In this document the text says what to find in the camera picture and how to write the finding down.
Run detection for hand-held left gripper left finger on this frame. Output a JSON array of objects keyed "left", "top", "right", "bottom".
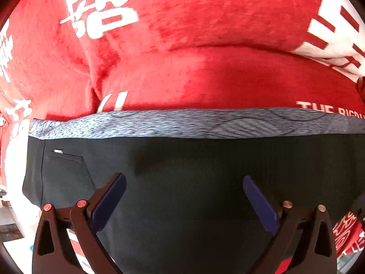
[{"left": 31, "top": 173, "right": 127, "bottom": 274}]

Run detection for red printed blanket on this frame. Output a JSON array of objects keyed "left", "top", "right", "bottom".
[{"left": 0, "top": 0, "right": 365, "bottom": 274}]

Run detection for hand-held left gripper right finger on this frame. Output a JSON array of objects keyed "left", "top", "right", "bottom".
[{"left": 242, "top": 175, "right": 339, "bottom": 274}]

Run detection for black pants with blue trim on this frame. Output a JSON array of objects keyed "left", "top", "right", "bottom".
[{"left": 22, "top": 108, "right": 365, "bottom": 274}]

